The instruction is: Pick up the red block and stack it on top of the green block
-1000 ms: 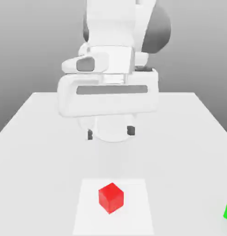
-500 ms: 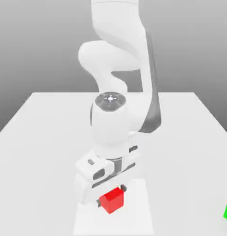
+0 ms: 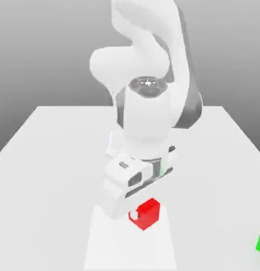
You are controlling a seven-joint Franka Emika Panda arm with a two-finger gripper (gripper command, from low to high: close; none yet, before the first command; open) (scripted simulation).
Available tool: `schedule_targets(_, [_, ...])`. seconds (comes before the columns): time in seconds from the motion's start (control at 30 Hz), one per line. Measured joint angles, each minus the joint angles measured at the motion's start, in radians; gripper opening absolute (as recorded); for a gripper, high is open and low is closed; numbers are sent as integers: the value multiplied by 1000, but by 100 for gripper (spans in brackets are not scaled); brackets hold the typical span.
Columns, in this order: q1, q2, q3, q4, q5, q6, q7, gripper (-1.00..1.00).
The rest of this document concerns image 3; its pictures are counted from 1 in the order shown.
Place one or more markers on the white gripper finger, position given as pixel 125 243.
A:
pixel 134 215

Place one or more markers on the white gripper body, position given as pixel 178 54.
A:
pixel 114 201

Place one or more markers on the small red cube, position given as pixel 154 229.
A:
pixel 149 216

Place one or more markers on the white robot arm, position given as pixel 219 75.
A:
pixel 142 118

